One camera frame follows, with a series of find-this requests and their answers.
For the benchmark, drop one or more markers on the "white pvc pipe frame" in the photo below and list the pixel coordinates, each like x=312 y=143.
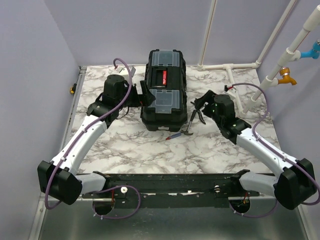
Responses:
x=290 y=54

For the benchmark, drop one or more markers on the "orange pipe tap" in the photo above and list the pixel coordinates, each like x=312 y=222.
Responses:
x=285 y=77

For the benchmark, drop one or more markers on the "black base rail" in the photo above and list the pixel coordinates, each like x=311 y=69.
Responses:
x=173 y=190

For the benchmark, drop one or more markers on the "blue pipe fitting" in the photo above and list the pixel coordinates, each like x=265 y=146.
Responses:
x=313 y=53

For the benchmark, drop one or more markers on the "black yellow wire stripper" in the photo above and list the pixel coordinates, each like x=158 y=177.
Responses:
x=198 y=104

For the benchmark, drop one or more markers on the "yellow black knob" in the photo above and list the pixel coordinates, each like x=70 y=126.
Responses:
x=73 y=89

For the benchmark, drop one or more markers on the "grey black handled tool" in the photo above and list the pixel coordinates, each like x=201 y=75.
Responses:
x=201 y=117

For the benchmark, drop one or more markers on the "steel claw hammer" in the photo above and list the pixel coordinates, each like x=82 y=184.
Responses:
x=187 y=130

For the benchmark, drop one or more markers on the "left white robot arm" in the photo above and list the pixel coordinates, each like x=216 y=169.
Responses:
x=58 y=178

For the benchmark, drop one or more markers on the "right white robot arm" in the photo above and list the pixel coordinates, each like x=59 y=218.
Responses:
x=293 y=180

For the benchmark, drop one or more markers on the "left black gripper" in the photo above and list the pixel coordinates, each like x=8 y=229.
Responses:
x=146 y=98

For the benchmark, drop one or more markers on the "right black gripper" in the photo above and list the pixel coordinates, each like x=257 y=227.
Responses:
x=208 y=96

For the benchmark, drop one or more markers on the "black plastic toolbox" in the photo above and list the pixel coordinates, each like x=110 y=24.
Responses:
x=165 y=76

